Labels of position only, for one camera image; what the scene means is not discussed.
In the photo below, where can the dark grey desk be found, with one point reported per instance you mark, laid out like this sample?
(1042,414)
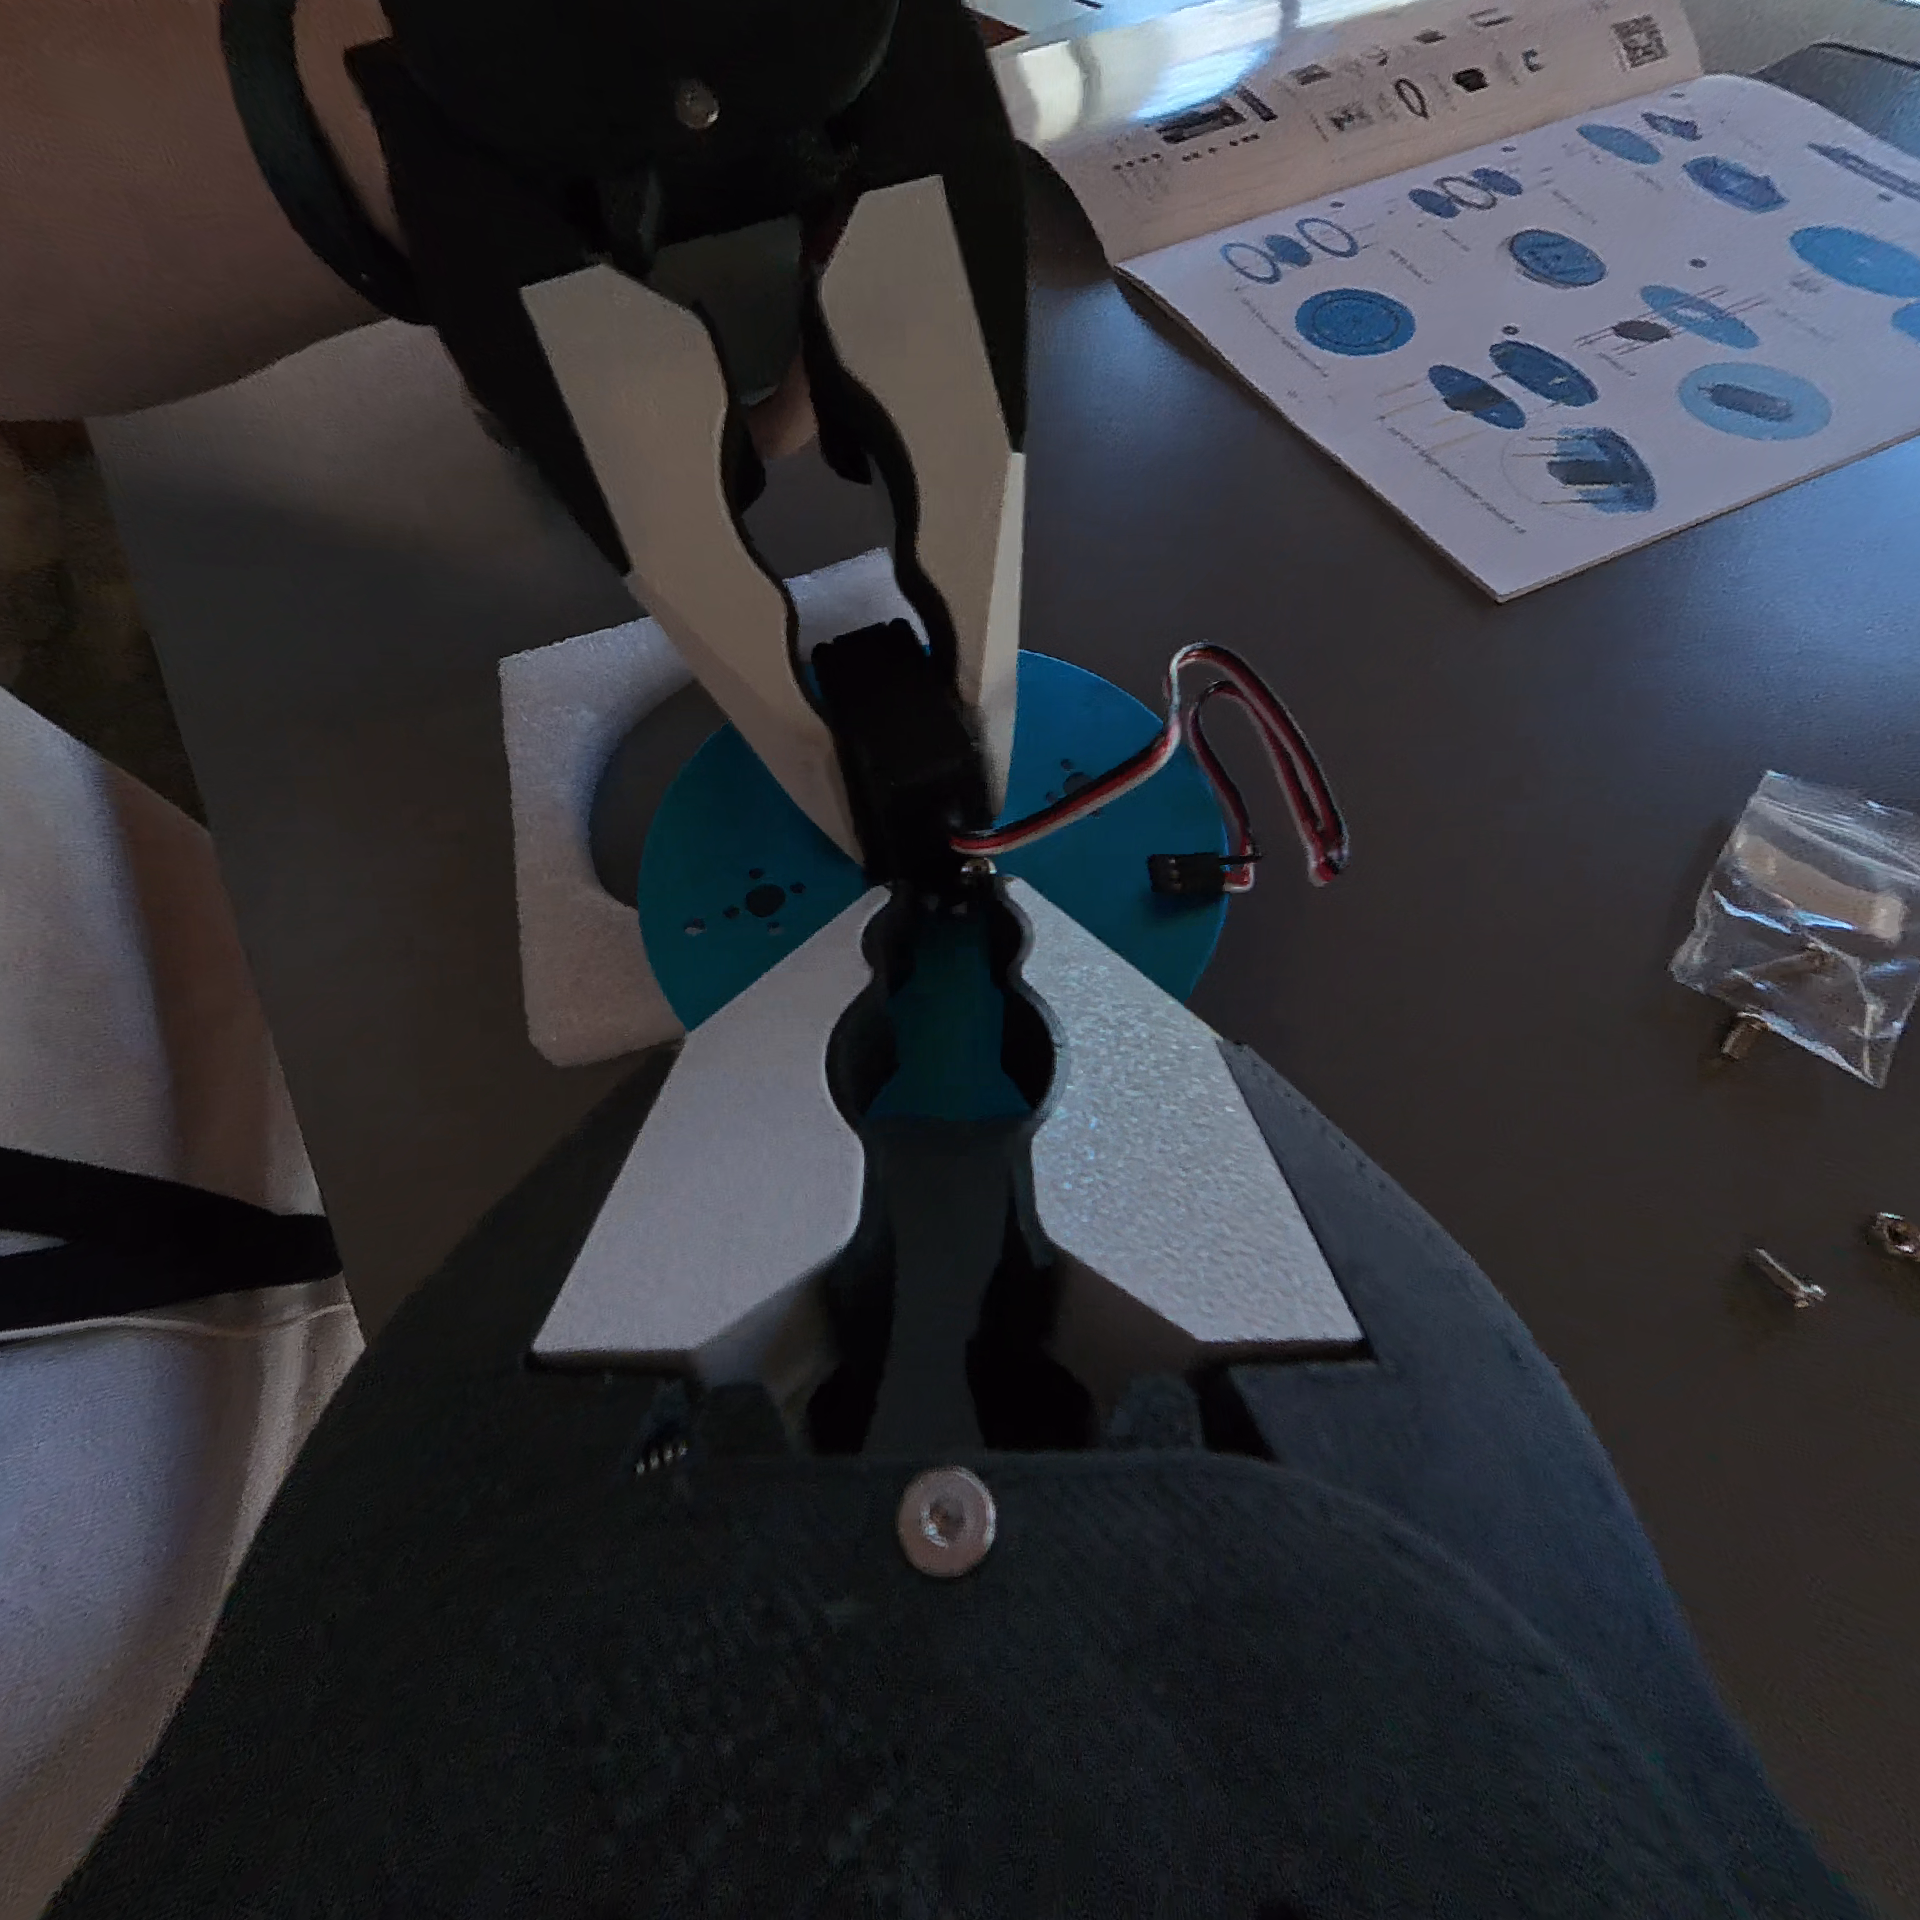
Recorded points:
(1500,901)

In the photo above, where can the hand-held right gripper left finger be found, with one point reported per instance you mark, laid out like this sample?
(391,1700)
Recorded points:
(706,1198)

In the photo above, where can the small clear bag of screws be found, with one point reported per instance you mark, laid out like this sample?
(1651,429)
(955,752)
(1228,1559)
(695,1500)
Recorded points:
(1801,901)

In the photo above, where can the blue round metal plate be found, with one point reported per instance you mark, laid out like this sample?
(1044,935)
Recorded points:
(1102,936)

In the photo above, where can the white foam sheet with hole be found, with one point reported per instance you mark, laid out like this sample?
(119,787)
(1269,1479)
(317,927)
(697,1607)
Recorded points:
(554,778)

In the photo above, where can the black servo motor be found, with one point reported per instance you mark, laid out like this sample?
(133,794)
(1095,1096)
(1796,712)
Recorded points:
(901,750)

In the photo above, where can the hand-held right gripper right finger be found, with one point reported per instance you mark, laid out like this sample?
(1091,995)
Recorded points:
(1184,1184)

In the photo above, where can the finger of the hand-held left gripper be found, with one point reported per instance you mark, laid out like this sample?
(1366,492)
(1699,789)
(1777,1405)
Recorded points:
(645,451)
(946,376)

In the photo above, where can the person's left forearm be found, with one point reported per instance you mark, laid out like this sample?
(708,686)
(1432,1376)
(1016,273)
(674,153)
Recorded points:
(134,195)

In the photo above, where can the person's white shirt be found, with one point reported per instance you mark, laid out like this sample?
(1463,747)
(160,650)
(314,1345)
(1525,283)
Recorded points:
(119,974)

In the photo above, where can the assembly instruction booklet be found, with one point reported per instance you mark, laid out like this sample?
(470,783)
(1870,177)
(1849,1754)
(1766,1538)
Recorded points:
(1351,376)

